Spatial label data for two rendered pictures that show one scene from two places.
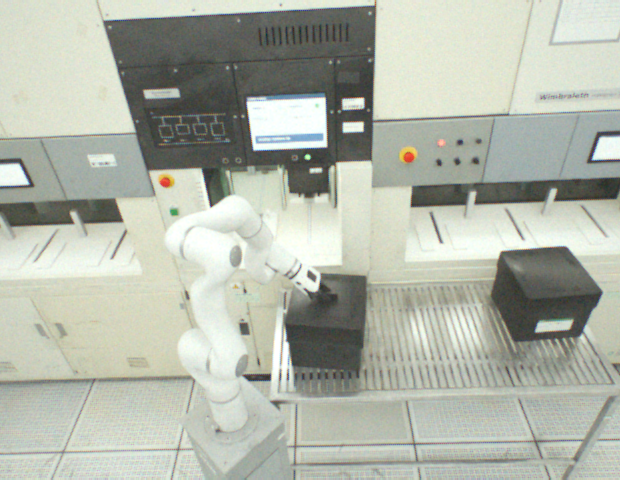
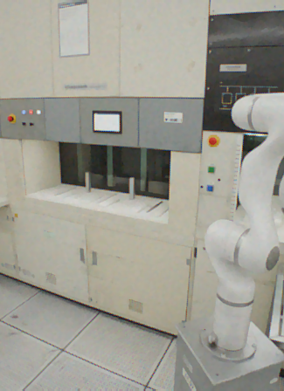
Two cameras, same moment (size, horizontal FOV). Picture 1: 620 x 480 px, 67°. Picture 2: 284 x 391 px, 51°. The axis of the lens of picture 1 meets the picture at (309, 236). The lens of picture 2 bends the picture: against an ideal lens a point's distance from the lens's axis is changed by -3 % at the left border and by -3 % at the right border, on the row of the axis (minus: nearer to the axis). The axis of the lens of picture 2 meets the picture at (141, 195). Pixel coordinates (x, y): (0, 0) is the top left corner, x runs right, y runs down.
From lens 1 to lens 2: 0.82 m
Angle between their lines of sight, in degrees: 29
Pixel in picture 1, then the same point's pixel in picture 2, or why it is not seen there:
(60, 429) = (66, 334)
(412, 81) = not seen: outside the picture
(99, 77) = (192, 54)
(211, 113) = (266, 85)
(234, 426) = (232, 343)
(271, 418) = (271, 353)
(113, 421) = (103, 345)
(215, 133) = not seen: hidden behind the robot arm
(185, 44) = (261, 31)
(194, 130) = not seen: hidden behind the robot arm
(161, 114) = (227, 84)
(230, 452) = (224, 367)
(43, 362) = (73, 283)
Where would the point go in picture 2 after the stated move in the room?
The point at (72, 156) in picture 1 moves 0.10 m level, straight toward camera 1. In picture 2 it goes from (154, 112) to (156, 113)
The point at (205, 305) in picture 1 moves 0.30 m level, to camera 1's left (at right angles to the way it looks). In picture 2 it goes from (258, 171) to (155, 161)
